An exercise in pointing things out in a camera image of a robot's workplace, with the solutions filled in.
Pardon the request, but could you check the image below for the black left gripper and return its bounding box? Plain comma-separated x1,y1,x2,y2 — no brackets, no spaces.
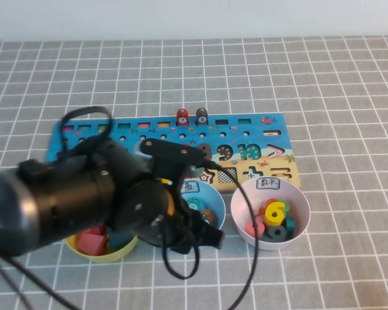
138,190,226,256

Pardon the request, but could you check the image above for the light blue plastic bowl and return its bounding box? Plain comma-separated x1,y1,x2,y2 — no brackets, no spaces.
177,179,227,242

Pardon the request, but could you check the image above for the paper label on blue bowl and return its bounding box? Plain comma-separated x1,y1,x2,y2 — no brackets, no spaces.
180,181,201,195

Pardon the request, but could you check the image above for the pale pink plastic bowl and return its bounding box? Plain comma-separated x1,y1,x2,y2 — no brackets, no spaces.
230,178,311,251

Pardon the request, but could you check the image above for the paper label on pink bowl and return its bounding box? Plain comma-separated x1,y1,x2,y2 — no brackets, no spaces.
256,178,281,190

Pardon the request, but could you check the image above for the yellow plastic bowl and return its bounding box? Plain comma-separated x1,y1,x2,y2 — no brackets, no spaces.
64,232,138,264

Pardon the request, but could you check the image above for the colourful wooden puzzle board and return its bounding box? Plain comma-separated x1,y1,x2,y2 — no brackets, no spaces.
45,112,301,194

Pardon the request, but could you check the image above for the brown fish piece numbered eight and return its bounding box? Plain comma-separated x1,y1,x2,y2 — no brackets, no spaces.
195,107,210,126

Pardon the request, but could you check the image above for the red fish piece numbered seven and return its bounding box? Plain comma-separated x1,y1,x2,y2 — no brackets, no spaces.
175,108,189,127

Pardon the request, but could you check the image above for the pink wooden number five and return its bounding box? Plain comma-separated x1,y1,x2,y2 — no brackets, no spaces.
244,215,266,238

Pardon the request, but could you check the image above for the grey wooden number nine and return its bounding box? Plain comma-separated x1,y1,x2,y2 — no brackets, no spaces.
261,224,288,242

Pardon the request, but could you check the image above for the orange wooden number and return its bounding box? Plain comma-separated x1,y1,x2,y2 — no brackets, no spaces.
257,198,277,216

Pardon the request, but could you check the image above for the yellow wooden number six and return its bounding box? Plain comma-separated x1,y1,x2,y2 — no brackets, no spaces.
264,200,286,227

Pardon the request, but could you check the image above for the dark teal wooden square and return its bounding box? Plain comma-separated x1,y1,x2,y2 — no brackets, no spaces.
108,232,133,251

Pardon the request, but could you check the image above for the teal wooden number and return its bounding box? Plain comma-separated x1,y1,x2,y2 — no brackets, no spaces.
284,216,296,240

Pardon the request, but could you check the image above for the green wooden number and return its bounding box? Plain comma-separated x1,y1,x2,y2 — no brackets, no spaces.
277,198,292,216

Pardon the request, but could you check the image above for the coral pink wooden block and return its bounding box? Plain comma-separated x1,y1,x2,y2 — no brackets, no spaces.
76,232,105,256

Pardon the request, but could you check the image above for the grey checked tablecloth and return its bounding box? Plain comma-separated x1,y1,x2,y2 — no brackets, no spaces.
0,36,388,310

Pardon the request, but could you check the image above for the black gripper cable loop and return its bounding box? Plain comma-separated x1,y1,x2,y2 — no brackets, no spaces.
160,222,200,280

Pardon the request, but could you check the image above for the thin black camera cable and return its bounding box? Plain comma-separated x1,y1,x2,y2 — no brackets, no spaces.
204,160,259,310

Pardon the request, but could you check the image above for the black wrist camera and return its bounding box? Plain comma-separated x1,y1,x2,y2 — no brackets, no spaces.
133,138,208,194

